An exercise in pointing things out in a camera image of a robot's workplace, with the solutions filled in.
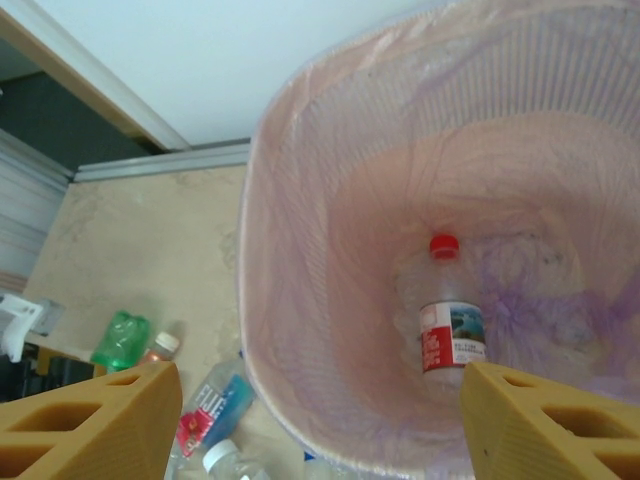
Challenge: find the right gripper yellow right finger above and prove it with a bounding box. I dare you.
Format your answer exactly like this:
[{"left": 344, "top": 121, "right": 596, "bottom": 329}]
[{"left": 459, "top": 362, "right": 640, "bottom": 480}]

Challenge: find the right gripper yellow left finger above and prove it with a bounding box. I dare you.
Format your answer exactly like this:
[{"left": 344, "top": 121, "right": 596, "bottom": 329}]
[{"left": 0, "top": 360, "right": 182, "bottom": 480}]

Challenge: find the green bottle yellow cap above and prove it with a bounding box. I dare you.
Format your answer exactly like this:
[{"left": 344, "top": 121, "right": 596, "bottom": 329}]
[{"left": 89, "top": 309, "right": 152, "bottom": 374}]

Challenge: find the brown label white cap bottle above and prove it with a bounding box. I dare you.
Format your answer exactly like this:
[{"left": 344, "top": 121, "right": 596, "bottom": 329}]
[{"left": 137, "top": 331, "right": 182, "bottom": 369}]

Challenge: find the red cap red label bottle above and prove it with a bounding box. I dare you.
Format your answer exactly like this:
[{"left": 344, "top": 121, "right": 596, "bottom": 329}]
[{"left": 397, "top": 233, "right": 489, "bottom": 396}]

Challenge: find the red flower label bottle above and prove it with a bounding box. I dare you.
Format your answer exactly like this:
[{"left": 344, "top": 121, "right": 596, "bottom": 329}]
[{"left": 169, "top": 357, "right": 259, "bottom": 459}]

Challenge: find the square bottle green white label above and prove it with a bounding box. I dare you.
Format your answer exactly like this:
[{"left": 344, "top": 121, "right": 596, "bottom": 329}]
[{"left": 167, "top": 438, "right": 281, "bottom": 480}]

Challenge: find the pink translucent bin liner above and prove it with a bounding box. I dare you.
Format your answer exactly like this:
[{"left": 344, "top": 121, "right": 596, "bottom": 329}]
[{"left": 237, "top": 0, "right": 640, "bottom": 480}]

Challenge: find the beige ribbed plastic bin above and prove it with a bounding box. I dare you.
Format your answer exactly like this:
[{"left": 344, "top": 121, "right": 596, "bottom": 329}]
[{"left": 237, "top": 0, "right": 640, "bottom": 480}]

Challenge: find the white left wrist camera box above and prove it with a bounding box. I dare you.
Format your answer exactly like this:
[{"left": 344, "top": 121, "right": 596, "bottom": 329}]
[{"left": 0, "top": 293, "right": 66, "bottom": 362}]

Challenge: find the aluminium back rail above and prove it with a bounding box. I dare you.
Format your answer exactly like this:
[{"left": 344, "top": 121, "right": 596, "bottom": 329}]
[{"left": 74, "top": 142, "right": 251, "bottom": 184}]

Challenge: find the white door frame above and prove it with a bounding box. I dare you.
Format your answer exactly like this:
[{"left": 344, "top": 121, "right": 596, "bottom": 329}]
[{"left": 0, "top": 0, "right": 194, "bottom": 154}]

